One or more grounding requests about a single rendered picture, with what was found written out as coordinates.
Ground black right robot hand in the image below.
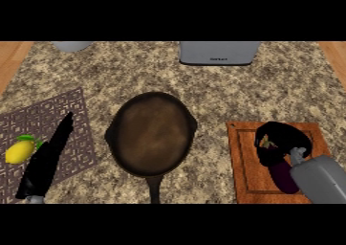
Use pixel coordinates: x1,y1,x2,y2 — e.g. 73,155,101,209
253,121,315,167

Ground brown wooden cutting board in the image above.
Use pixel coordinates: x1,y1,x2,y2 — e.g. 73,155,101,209
227,121,333,205

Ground dark purple eggplant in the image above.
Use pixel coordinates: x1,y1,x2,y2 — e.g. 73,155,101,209
268,160,303,195

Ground dark cast iron pan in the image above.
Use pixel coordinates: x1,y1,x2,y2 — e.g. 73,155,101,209
104,91,200,205

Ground grey rectangular appliance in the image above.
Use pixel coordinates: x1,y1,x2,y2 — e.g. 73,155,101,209
178,41,264,67

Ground brown patterned placemat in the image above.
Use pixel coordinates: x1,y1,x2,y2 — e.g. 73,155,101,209
0,86,99,205

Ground pale grey round container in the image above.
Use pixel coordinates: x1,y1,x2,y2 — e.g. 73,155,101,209
51,41,94,54

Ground yellow lemon with leaves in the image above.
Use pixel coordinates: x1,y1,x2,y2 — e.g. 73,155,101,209
5,134,46,165

